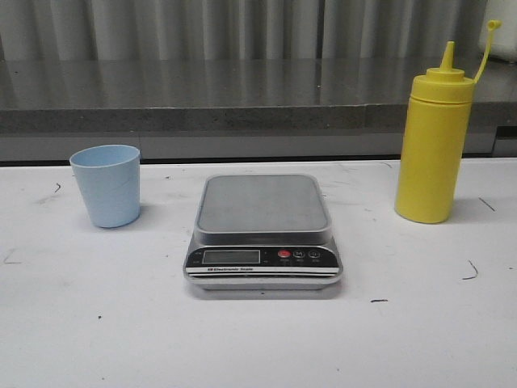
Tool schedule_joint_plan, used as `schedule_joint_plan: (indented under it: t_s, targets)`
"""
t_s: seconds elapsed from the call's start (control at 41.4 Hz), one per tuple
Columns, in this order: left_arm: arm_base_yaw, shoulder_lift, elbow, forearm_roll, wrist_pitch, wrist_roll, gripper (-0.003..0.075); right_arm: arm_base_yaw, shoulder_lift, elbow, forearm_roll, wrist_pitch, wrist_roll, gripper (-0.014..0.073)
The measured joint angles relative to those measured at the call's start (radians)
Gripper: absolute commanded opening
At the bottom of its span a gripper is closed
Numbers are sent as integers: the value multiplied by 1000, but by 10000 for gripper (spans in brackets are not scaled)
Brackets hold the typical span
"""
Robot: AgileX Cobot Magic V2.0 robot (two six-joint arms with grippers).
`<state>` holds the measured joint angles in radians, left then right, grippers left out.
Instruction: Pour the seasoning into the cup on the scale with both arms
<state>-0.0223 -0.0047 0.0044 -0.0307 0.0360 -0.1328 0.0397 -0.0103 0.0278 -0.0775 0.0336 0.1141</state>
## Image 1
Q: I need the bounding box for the light blue plastic cup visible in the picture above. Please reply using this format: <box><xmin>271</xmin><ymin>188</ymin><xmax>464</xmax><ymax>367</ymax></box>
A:
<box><xmin>69</xmin><ymin>145</ymin><xmax>141</xmax><ymax>228</ymax></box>

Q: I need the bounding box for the yellow squeeze bottle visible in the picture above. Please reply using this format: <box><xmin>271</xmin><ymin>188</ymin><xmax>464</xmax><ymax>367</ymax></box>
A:
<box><xmin>394</xmin><ymin>19</ymin><xmax>502</xmax><ymax>224</ymax></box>

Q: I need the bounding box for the silver electronic kitchen scale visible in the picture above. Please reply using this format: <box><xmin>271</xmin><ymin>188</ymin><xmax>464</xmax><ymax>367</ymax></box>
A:
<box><xmin>183</xmin><ymin>174</ymin><xmax>343</xmax><ymax>292</ymax></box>

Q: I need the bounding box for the white container in background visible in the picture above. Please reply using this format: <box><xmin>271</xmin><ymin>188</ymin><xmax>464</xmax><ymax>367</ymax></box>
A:
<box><xmin>478</xmin><ymin>0</ymin><xmax>517</xmax><ymax>62</ymax></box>

